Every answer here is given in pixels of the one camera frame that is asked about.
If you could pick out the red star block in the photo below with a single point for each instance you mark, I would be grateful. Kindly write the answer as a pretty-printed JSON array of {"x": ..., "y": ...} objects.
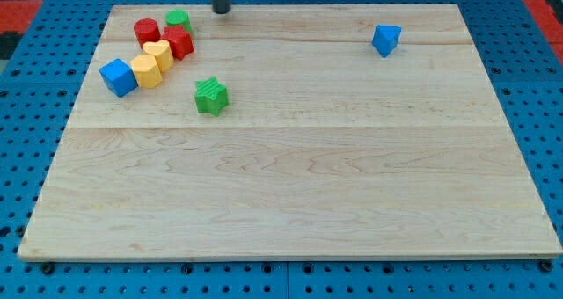
[{"x": 180, "y": 41}]

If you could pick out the green star block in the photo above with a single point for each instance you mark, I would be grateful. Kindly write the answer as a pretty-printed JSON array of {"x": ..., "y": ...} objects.
[{"x": 211, "y": 96}]

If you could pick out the green cylinder block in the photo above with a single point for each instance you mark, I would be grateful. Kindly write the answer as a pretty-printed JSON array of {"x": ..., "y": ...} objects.
[{"x": 178, "y": 17}]

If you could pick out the red cylinder block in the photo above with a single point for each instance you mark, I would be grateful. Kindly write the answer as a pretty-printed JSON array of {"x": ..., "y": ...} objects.
[{"x": 146, "y": 30}]

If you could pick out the yellow heart block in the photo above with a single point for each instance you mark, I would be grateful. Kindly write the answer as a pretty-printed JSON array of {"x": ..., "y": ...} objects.
[{"x": 162, "y": 51}]

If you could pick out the yellow pentagon block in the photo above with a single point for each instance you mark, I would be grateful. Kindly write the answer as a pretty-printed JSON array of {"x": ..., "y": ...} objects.
[{"x": 146, "y": 71}]

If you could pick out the blue cube block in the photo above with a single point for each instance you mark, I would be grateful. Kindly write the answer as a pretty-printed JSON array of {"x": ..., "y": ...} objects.
[{"x": 118, "y": 77}]

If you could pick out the blue triangular prism block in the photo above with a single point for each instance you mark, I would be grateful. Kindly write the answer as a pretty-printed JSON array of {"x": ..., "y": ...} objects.
[{"x": 386, "y": 38}]

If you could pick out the light wooden board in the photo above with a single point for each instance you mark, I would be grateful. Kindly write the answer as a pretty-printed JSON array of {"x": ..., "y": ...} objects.
[{"x": 326, "y": 151}]

